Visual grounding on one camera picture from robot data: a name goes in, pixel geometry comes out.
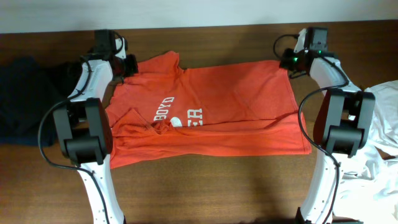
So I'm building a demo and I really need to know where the red printed t-shirt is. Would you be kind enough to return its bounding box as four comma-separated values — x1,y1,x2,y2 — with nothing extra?
106,52,311,168

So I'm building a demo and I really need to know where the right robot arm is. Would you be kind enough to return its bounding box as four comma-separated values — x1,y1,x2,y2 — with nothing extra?
279,27,376,224

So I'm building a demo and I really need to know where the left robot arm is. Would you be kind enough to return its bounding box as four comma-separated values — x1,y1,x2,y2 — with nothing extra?
51,29,138,223

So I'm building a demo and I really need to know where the folded dark navy garment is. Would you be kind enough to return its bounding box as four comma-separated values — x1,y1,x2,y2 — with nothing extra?
1,57,82,146

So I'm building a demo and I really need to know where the white t-shirt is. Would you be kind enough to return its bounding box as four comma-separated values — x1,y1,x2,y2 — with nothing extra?
333,80,397,224

